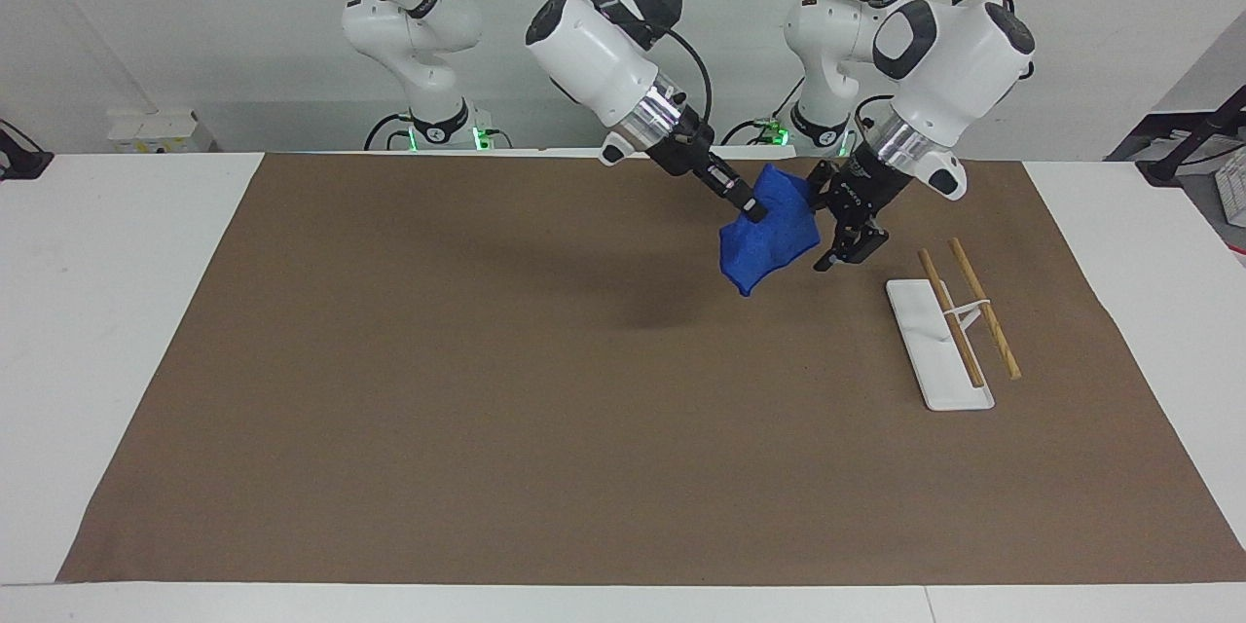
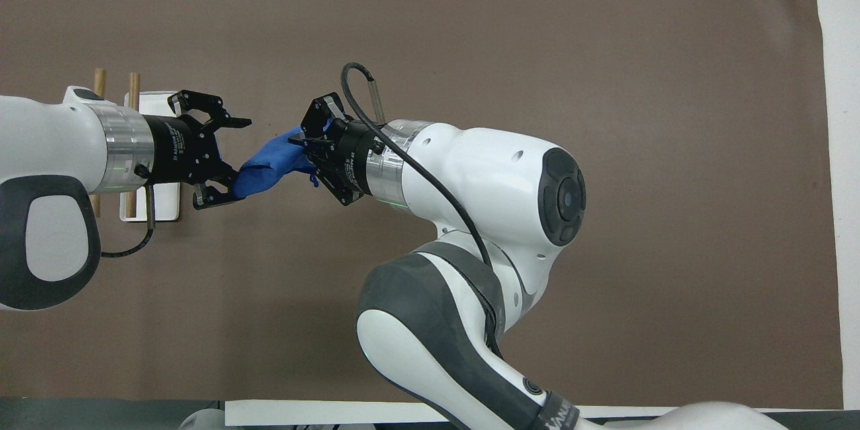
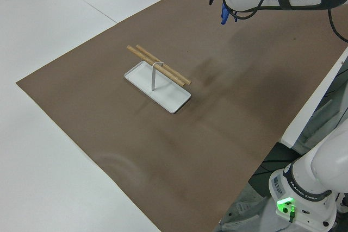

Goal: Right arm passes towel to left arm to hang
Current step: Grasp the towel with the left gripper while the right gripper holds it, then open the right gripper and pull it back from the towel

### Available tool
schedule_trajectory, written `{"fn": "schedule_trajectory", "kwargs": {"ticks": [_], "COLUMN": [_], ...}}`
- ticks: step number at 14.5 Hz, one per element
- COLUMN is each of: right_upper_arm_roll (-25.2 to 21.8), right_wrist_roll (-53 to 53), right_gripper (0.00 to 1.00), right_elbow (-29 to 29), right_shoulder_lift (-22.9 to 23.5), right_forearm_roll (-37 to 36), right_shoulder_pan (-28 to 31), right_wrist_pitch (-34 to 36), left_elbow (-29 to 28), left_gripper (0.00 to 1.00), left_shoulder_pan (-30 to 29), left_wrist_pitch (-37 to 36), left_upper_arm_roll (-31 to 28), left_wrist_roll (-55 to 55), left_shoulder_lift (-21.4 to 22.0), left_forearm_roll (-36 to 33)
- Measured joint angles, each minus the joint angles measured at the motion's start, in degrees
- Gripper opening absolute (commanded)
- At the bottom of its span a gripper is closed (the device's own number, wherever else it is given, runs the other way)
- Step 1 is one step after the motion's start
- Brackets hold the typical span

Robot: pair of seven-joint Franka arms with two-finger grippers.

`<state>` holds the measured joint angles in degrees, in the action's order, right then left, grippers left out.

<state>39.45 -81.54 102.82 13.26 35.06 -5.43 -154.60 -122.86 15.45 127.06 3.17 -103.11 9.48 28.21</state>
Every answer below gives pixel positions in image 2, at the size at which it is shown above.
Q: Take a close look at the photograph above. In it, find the wooden towel rack white base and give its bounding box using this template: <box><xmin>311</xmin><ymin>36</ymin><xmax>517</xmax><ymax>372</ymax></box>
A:
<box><xmin>90</xmin><ymin>68</ymin><xmax>181</xmax><ymax>223</ymax></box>

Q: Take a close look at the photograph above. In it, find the blue towel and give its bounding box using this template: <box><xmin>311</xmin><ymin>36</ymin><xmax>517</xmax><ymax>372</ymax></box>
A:
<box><xmin>232</xmin><ymin>122</ymin><xmax>334</xmax><ymax>202</ymax></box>

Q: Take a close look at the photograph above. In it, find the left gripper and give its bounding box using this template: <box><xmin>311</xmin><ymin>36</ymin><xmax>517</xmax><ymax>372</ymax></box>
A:
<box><xmin>143</xmin><ymin>89</ymin><xmax>253</xmax><ymax>211</ymax></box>

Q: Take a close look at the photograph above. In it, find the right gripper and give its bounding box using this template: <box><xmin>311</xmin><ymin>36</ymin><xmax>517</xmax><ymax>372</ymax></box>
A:
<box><xmin>288</xmin><ymin>91</ymin><xmax>379</xmax><ymax>208</ymax></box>

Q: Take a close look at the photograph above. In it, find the black cable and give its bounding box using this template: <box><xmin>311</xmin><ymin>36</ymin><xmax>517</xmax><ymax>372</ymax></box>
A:
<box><xmin>341</xmin><ymin>62</ymin><xmax>503</xmax><ymax>358</ymax></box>
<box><xmin>100</xmin><ymin>163</ymin><xmax>157</xmax><ymax>259</ymax></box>

